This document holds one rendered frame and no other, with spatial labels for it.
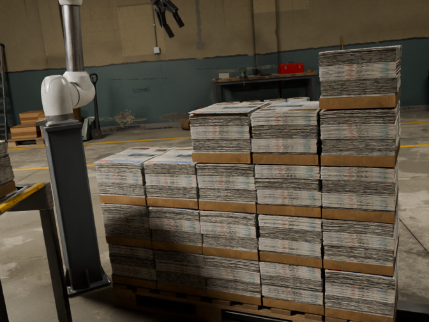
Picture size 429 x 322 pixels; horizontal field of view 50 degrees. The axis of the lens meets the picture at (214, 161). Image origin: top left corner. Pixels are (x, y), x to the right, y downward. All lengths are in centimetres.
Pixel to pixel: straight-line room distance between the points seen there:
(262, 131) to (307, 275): 67
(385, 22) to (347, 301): 737
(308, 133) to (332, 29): 703
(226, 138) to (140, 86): 709
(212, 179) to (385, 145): 77
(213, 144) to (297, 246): 59
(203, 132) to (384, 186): 80
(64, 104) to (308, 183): 144
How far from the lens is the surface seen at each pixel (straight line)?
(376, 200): 194
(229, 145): 204
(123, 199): 240
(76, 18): 288
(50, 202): 226
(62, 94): 270
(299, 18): 884
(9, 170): 215
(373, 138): 189
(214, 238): 222
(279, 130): 195
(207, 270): 230
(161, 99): 900
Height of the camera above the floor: 131
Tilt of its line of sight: 13 degrees down
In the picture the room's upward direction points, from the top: 5 degrees counter-clockwise
